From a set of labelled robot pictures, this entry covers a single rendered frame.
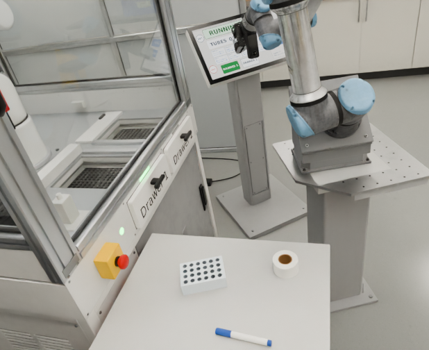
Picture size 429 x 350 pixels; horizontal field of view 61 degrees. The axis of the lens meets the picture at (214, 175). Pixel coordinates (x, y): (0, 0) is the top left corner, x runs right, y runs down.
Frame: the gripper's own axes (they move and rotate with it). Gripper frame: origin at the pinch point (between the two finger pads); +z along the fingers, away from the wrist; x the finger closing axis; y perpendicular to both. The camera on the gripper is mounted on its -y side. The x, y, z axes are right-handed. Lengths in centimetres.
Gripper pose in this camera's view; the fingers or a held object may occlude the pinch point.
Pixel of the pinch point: (239, 53)
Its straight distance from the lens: 175.8
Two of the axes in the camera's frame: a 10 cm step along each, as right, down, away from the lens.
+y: -3.8, -9.2, 0.8
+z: -2.1, 1.7, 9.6
